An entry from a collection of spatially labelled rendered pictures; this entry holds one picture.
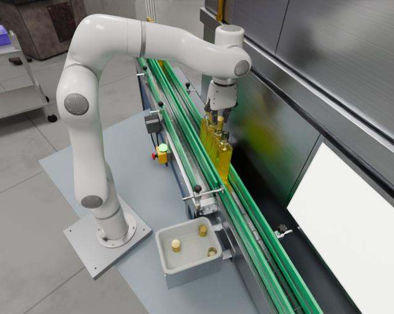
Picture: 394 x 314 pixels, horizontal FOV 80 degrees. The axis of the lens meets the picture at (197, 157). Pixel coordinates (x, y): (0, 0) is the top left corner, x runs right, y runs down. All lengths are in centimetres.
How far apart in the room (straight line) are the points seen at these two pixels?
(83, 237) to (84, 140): 63
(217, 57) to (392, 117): 41
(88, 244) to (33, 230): 124
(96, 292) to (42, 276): 44
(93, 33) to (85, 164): 41
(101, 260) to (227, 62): 98
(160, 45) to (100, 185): 51
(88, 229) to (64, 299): 86
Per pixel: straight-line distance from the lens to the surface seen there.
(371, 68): 62
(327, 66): 69
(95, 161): 87
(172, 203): 134
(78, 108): 68
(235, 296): 117
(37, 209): 260
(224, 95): 83
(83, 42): 70
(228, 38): 74
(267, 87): 84
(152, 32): 69
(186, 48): 70
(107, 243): 125
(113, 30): 68
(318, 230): 81
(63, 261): 222
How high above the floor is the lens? 187
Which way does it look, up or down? 45 degrees down
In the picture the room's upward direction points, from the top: 2 degrees clockwise
